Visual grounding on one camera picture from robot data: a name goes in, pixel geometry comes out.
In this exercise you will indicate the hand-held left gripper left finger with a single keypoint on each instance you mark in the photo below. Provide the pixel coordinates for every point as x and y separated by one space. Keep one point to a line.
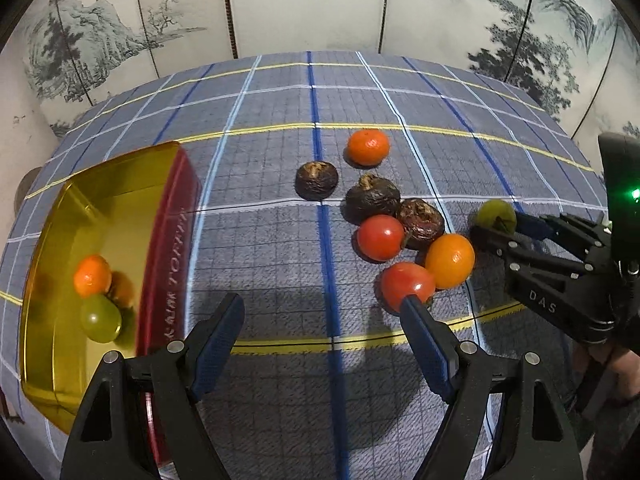
220 340

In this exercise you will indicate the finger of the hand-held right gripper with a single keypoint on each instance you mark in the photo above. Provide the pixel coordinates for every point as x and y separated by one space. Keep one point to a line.
505 245
535 227

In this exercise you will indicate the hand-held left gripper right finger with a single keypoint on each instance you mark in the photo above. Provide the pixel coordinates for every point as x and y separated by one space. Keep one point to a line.
425 340

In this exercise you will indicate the green tomato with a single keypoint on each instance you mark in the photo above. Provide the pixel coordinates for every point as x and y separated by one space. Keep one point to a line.
101 318
495 215

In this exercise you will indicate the red tomato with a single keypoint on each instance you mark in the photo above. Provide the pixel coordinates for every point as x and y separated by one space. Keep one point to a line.
407 285
381 237

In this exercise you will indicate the orange tangerine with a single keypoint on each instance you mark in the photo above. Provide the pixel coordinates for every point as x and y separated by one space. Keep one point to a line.
450 267
368 147
92 276

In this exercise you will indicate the dark brown wrinkled fruit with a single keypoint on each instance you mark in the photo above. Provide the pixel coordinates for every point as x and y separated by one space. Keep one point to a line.
372 200
316 180
422 222

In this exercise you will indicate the gold tin box red outside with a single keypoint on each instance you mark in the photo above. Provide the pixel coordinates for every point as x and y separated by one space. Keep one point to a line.
115 240

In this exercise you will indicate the person's right hand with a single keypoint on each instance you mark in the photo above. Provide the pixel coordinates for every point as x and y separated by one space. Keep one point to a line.
625 370

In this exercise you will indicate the grey round stone disc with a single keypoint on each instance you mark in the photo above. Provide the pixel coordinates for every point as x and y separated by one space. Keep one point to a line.
22 187

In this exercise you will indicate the landscape painted folding screen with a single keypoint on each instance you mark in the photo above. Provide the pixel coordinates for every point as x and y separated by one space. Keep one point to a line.
310 5

